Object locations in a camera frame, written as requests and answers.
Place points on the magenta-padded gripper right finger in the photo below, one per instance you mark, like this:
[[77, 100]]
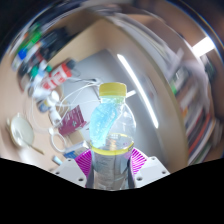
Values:
[[151, 170]]

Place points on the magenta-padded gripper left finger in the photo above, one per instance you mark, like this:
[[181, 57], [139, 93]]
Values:
[[68, 171]]

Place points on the clear yellow-capped water bottle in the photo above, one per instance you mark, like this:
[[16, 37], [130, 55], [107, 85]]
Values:
[[111, 166]]

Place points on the light blue flat case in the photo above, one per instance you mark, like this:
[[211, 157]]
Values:
[[56, 160]]

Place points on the blue and white carton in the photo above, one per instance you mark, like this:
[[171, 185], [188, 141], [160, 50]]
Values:
[[75, 150]]

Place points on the magenta pouch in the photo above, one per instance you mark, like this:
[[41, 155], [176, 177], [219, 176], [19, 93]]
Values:
[[73, 120]]

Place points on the cream ceramic mug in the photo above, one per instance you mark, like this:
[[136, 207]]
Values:
[[21, 131]]

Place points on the white LED desk lamp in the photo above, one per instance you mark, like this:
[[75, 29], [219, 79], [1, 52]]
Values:
[[136, 88]]

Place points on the red and white canister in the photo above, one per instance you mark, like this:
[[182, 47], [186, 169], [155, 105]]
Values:
[[58, 76]]

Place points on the ceiling light tube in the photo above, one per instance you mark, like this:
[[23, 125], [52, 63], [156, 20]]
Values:
[[203, 46]]

